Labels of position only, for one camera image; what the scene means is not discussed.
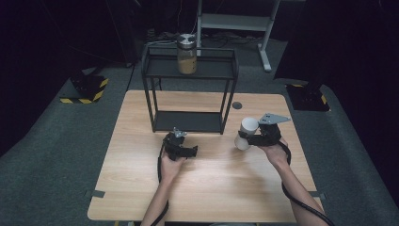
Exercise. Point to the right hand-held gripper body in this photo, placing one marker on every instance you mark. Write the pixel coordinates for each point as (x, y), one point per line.
(270, 135)

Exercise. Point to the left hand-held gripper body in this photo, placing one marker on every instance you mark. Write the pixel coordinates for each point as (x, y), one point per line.
(174, 147)

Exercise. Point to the white cylindrical container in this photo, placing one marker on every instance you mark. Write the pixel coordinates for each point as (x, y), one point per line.
(247, 125)

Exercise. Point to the black metal shelf rack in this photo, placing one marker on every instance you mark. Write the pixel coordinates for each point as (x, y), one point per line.
(188, 121)

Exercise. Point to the glass jar with silver lid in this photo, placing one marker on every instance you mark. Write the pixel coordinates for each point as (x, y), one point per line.
(187, 56)

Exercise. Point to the person's right hand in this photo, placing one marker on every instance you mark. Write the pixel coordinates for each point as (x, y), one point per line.
(276, 155)

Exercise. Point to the person's left hand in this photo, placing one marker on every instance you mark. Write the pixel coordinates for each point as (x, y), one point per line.
(171, 169)

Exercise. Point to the dark round table grommet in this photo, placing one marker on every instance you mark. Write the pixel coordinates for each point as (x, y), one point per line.
(237, 105)

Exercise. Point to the black base with yellow stripes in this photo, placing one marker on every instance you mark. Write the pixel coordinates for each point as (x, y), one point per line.
(307, 99)
(89, 88)

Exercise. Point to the grey tape piece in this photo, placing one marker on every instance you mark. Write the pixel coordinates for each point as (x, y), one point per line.
(95, 194)
(317, 195)

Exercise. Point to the white metal stand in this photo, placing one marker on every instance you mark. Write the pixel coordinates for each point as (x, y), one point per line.
(233, 22)

